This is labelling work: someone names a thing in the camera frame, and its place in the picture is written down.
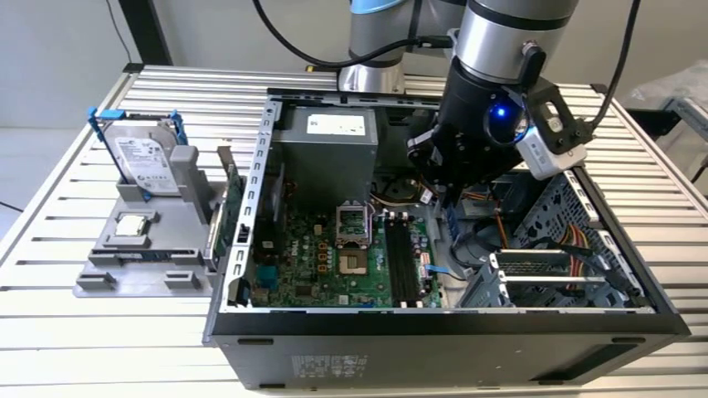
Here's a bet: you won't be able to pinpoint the clear plastic bag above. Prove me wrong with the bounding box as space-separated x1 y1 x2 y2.
633 57 708 109

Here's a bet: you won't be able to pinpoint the CPU socket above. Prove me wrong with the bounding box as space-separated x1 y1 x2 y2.
337 247 370 277

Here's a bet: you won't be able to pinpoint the black and grey PC case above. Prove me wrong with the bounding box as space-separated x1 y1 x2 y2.
201 86 692 391

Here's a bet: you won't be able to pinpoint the black data cables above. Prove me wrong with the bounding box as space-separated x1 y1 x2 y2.
448 219 498 274

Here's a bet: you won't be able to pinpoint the metal socket cover frame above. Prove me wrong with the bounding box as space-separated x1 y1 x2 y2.
334 200 370 246

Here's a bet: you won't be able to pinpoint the silver CPU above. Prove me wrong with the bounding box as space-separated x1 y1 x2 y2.
112 214 149 237

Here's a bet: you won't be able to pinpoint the black case fan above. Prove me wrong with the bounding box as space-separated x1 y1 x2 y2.
262 163 292 250

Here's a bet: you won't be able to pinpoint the blue disk carrier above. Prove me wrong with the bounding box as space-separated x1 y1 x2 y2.
86 105 192 204

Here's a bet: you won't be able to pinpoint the black wrist connector plug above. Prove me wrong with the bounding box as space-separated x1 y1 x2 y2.
517 39 549 90

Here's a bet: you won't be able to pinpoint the grey power supply unit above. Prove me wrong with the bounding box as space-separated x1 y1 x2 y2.
269 105 380 208

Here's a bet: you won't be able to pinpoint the green graphics card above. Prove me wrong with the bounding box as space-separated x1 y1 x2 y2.
206 138 248 260

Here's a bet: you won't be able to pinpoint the green motherboard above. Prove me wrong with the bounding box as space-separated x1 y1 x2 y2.
250 206 446 310

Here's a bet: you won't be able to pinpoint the orange yellow power wires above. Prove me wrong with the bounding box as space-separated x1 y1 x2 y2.
556 221 596 291

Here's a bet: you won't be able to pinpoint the silver hard disk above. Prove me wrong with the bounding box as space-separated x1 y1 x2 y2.
101 119 184 196

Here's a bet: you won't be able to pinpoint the grey parts rack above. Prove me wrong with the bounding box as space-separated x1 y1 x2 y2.
73 144 233 299

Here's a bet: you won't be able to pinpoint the grey perforated disk bay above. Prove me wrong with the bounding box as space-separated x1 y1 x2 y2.
457 247 614 308

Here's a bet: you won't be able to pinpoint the black camera bracket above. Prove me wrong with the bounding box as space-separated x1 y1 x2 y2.
500 76 597 148

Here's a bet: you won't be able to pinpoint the black camera cable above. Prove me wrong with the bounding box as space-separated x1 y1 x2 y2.
250 0 452 67
585 0 642 129

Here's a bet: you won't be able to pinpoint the black frame post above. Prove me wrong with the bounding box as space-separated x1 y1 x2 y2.
118 0 173 66

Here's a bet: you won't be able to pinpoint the black RAM slot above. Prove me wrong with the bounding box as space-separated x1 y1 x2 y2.
397 211 418 308
404 211 425 308
390 211 410 308
385 211 402 308

